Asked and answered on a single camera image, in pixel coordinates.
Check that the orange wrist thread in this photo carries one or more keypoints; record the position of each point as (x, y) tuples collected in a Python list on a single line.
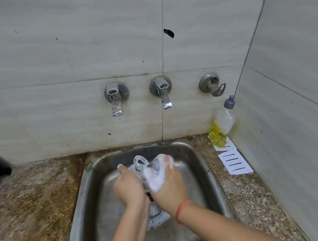
[(181, 212)]

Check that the black tape piece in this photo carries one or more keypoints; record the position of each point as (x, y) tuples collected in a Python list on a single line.
[(169, 33)]

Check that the person's right hand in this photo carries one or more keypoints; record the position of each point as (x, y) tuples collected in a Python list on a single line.
[(169, 190)]

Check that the chrome wall tap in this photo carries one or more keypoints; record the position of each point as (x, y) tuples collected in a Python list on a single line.
[(161, 87), (116, 94)]

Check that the person's right forearm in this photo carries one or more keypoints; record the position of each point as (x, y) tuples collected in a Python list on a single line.
[(231, 229)]

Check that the grey wall valve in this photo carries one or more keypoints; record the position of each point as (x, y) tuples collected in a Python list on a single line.
[(210, 82)]

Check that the metal sink drain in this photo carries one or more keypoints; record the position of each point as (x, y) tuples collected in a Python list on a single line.
[(155, 215)]

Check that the stainless steel sink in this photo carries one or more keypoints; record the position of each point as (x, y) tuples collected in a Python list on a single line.
[(199, 160)]

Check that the person's left forearm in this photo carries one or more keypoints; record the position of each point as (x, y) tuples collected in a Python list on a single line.
[(125, 240)]

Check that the person's left hand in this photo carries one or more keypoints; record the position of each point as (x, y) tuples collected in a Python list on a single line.
[(128, 187)]

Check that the clear glass cup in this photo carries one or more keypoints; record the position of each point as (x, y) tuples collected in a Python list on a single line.
[(139, 168)]

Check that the yellow dish soap bottle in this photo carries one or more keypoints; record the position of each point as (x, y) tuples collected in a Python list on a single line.
[(221, 129)]

